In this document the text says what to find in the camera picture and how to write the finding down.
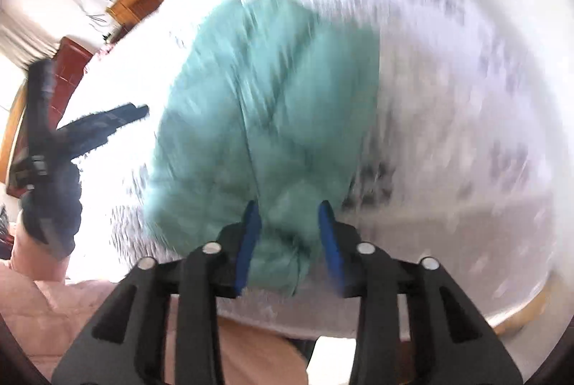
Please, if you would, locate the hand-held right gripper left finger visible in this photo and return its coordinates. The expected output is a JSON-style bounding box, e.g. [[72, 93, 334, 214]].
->
[[51, 200, 263, 385]]

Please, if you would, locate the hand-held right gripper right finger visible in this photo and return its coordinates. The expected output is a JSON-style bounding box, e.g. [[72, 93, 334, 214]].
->
[[317, 200, 523, 385]]

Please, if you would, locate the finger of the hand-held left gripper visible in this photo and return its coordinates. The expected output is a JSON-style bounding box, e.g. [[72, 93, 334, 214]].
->
[[102, 102, 150, 134]]

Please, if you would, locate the teal down jacket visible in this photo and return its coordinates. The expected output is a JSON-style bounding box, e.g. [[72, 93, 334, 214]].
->
[[142, 0, 382, 298]]

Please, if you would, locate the person's left forearm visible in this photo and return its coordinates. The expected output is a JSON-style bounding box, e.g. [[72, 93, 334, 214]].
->
[[0, 228, 133, 372]]

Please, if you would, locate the person's left hand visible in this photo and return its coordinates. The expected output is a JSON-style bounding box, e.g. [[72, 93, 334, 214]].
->
[[19, 163, 84, 264]]

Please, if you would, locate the dark red headboard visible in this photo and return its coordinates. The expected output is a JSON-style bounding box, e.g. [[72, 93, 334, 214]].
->
[[48, 36, 96, 109]]

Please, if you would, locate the person's pink clothing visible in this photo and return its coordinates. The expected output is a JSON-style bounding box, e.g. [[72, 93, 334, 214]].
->
[[164, 315, 310, 385]]

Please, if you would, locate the lavender quilted floral bedspread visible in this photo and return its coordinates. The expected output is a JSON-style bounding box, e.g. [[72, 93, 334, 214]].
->
[[67, 0, 566, 341]]

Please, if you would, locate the wooden bed frame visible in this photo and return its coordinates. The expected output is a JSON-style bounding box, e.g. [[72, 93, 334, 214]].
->
[[491, 273, 555, 337]]

